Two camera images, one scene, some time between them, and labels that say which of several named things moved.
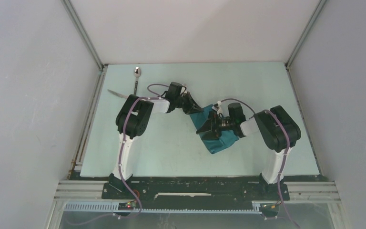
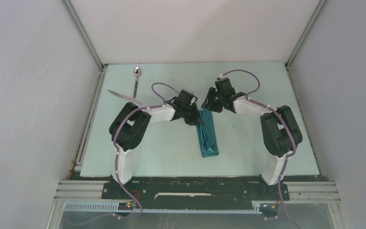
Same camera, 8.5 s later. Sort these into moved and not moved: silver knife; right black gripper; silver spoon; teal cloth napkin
Moved: teal cloth napkin; right black gripper
Not moved: silver knife; silver spoon
